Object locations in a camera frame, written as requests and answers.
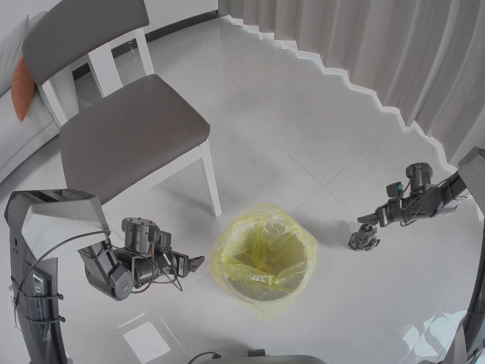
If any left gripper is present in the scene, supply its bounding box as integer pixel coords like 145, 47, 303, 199
167, 253, 190, 281

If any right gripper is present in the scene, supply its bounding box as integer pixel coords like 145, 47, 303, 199
358, 202, 405, 229

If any yellow plastic bag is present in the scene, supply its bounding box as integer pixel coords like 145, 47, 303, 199
209, 202, 318, 321

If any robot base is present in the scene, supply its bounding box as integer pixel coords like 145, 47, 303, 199
197, 349, 323, 364

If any crumpled black plastic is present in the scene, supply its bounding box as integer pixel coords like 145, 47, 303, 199
347, 222, 380, 253

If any white trash bin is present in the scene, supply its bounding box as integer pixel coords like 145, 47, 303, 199
215, 218, 307, 305

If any grey padded white chair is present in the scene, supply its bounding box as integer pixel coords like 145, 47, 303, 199
22, 0, 222, 217

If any grey-beige curtain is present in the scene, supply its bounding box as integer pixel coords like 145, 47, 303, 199
216, 0, 485, 168

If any pale grey sofa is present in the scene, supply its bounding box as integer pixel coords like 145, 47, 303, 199
0, 12, 65, 185

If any orange cushion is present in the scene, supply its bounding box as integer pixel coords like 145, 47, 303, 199
11, 52, 36, 123

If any grey cushion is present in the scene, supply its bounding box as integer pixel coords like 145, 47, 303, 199
0, 14, 31, 99

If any black cable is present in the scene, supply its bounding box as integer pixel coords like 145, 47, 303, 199
17, 231, 111, 306
187, 351, 221, 364

